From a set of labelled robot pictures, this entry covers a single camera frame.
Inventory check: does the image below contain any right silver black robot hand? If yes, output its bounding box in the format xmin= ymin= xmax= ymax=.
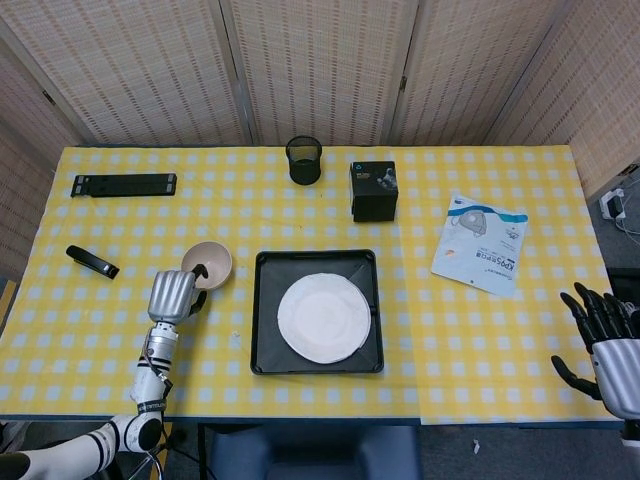
xmin=550 ymin=282 xmax=640 ymax=419

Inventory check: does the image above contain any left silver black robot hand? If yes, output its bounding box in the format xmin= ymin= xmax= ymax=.
xmin=147 ymin=263 xmax=210 ymax=327

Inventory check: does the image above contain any beige plastic bowl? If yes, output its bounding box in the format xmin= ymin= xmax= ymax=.
xmin=180 ymin=241 xmax=234 ymax=291

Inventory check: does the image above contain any white paper plate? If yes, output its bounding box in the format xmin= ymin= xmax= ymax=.
xmin=277 ymin=273 xmax=373 ymax=364

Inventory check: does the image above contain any black square plastic tray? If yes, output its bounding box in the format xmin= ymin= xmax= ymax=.
xmin=250 ymin=249 xmax=385 ymax=376

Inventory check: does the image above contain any black stapler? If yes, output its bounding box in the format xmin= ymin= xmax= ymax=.
xmin=65 ymin=244 xmax=121 ymax=280

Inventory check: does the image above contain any black flat folding stand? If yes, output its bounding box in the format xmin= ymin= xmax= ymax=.
xmin=70 ymin=172 xmax=179 ymax=199

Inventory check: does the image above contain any white power adapter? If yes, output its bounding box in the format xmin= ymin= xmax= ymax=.
xmin=599 ymin=188 xmax=629 ymax=221

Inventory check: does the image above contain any yellow white checked tablecloth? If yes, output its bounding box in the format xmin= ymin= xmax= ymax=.
xmin=0 ymin=144 xmax=626 ymax=427

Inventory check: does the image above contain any white blue mask package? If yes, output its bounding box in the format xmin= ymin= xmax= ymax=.
xmin=430 ymin=193 xmax=529 ymax=297

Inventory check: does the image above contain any black mesh pen holder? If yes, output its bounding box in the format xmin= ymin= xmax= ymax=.
xmin=285 ymin=135 xmax=324 ymax=187

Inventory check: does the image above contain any blue chair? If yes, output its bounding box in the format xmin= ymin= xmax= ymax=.
xmin=207 ymin=424 xmax=421 ymax=480

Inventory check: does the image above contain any black cardboard box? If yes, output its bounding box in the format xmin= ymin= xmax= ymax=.
xmin=349 ymin=160 xmax=399 ymax=223

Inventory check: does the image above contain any woven folding screen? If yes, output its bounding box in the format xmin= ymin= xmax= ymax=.
xmin=0 ymin=0 xmax=640 ymax=281

